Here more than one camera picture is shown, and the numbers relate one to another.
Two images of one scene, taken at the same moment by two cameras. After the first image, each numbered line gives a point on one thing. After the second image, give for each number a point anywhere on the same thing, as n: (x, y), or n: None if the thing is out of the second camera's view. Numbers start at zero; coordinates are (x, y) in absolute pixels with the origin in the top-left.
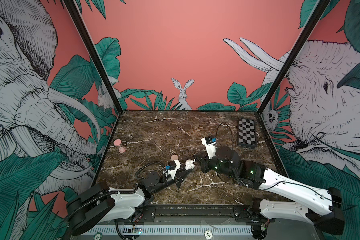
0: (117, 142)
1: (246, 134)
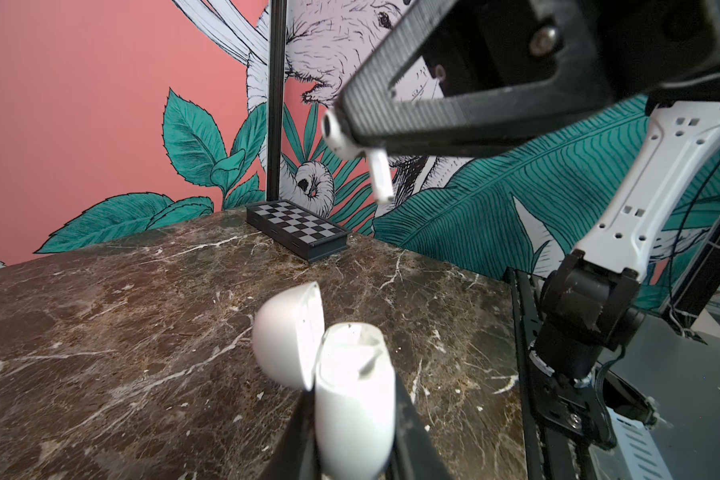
0: None
1: (297, 229)
